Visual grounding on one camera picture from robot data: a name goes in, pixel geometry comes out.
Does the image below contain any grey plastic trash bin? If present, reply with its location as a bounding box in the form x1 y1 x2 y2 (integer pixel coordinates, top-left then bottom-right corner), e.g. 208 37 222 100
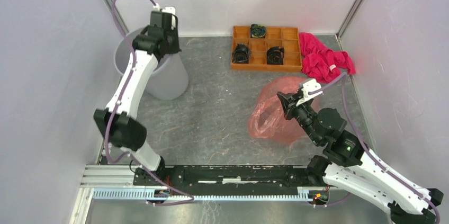
114 40 189 100

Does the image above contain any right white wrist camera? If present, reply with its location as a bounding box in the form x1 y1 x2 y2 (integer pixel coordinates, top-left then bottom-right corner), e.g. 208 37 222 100
296 78 323 106

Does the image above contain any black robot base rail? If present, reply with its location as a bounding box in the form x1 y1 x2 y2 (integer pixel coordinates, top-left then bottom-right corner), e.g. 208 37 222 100
133 164 328 198

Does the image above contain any black rolled belt right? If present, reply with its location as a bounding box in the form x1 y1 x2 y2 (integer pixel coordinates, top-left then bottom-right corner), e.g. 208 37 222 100
266 46 284 65

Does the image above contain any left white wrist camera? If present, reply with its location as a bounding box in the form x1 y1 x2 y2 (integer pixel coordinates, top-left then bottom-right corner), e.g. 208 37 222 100
153 3 177 30

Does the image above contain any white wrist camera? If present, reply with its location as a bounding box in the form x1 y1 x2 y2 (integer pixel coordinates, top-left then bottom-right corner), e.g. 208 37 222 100
296 78 323 106
153 3 177 30

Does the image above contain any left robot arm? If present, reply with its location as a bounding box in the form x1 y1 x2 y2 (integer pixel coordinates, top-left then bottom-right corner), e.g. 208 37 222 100
93 7 181 186

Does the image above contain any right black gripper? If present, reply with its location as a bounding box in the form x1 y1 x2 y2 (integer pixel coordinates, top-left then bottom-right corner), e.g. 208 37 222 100
276 91 321 145

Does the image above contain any pink crumpled cloth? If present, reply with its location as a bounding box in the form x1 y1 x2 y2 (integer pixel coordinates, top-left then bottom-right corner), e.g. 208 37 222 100
299 32 356 83

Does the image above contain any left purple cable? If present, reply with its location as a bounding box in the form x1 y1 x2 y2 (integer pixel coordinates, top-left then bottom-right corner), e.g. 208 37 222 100
104 0 195 207

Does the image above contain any red translucent trash bag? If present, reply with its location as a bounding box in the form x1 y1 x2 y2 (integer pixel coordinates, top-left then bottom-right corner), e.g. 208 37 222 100
248 76 306 144

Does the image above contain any orange compartment tray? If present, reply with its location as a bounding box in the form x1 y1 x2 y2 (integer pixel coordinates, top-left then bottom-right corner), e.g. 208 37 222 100
230 26 302 72

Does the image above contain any dark rolled belt top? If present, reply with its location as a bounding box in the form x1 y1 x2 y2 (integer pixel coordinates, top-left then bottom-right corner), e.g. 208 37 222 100
249 24 266 39

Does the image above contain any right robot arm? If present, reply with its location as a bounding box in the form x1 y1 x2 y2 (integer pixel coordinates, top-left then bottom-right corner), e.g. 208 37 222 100
277 92 444 223

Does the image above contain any white slotted cable duct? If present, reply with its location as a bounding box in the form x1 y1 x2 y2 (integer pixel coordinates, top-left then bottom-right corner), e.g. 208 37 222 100
93 187 315 203

